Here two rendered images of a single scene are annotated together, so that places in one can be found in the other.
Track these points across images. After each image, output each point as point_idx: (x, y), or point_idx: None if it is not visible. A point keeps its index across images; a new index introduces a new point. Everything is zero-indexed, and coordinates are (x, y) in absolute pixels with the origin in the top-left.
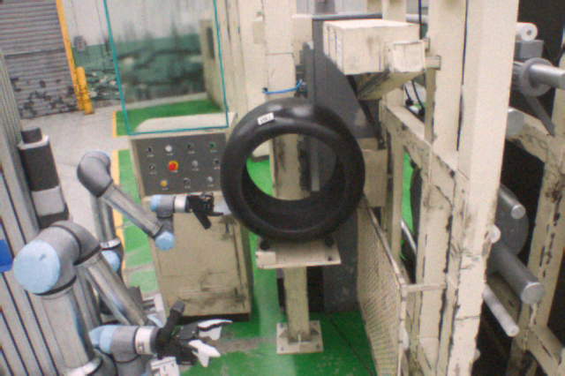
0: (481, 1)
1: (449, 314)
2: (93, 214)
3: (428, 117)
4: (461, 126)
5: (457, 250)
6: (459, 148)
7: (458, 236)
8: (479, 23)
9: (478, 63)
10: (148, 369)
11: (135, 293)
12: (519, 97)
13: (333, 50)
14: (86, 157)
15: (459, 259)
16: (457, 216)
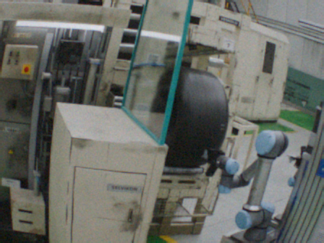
0: (248, 32)
1: (224, 145)
2: (267, 183)
3: (202, 66)
4: (235, 68)
5: (232, 115)
6: (233, 76)
7: (233, 109)
8: (247, 37)
9: (246, 49)
10: (280, 214)
11: (240, 233)
12: (121, 53)
13: (207, 40)
14: (280, 132)
15: (233, 118)
16: (233, 101)
